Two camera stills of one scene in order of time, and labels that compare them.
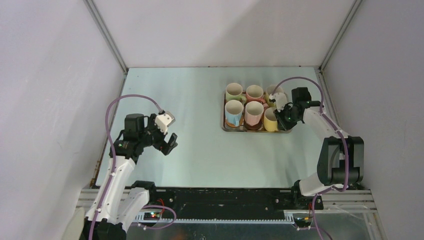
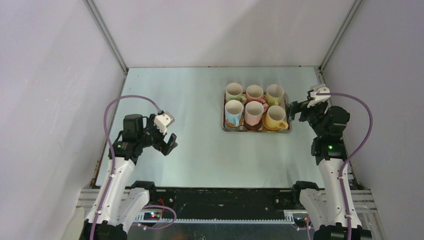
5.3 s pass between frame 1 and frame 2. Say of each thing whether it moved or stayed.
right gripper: moved
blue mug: stayed
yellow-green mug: stayed
